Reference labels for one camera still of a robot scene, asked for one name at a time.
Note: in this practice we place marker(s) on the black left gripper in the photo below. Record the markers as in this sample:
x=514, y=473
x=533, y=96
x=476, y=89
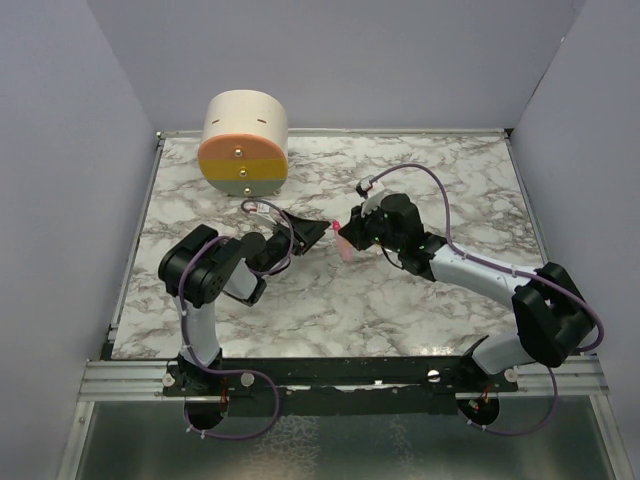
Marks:
x=301, y=233

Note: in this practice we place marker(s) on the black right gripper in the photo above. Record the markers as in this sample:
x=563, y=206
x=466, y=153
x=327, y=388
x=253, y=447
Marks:
x=354, y=230

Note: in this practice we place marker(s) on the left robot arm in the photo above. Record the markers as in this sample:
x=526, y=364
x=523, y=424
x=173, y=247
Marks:
x=205, y=265

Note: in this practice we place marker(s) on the round three-drawer storage box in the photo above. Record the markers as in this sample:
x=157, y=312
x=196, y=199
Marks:
x=243, y=150

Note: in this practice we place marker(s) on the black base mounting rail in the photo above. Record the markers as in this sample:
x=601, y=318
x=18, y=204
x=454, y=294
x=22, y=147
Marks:
x=332, y=386

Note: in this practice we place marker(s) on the aluminium table frame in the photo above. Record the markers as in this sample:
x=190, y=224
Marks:
x=554, y=426

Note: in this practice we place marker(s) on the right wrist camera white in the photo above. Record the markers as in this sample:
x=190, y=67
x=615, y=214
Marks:
x=372, y=192

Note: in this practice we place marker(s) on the pink strap keyring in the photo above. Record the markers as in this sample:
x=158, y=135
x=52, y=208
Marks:
x=344, y=248

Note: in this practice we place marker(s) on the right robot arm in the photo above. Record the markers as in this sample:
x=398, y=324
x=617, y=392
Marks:
x=551, y=316

